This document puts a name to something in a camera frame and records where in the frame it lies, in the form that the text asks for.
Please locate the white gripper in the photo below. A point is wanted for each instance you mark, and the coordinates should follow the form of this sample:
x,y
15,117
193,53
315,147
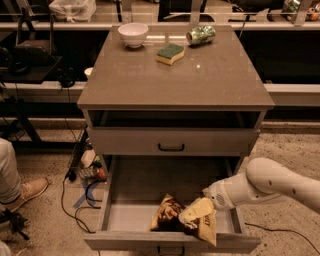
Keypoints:
x,y
218,194

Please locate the brown chip bag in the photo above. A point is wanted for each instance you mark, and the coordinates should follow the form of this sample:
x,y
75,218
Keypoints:
x,y
166,219

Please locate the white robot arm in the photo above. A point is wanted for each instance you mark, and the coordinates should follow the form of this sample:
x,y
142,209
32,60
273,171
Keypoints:
x,y
263,181

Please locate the open grey drawer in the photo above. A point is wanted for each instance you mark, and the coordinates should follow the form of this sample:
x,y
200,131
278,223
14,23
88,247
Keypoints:
x,y
135,188

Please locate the grey drawer cabinet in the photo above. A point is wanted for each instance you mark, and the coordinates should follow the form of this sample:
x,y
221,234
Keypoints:
x,y
212,86

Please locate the closed grey upper drawer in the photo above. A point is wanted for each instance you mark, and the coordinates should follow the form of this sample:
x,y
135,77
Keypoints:
x,y
173,141

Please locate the black bag on shelf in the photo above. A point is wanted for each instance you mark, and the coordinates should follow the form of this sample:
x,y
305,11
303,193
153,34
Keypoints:
x,y
32,52

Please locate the white plastic bag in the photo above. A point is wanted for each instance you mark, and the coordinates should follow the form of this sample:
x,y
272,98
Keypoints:
x,y
73,10

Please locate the clutter of bottles on floor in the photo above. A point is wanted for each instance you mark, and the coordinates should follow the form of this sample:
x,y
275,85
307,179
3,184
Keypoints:
x,y
90,168

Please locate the green and yellow sponge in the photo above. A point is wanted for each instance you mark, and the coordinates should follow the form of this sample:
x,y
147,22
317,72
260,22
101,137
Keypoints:
x,y
170,54

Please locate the crushed green soda can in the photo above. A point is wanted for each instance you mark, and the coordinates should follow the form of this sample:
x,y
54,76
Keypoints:
x,y
200,35

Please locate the tan shoe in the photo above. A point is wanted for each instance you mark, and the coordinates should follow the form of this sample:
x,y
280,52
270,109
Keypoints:
x,y
26,192

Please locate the white ceramic bowl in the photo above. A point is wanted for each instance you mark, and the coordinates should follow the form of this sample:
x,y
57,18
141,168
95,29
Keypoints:
x,y
133,34

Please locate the person's leg in light trousers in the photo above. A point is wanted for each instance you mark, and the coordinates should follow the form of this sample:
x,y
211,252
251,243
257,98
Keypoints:
x,y
10,181

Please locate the black side table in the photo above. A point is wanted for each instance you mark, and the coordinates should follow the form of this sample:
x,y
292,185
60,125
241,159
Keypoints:
x,y
32,75

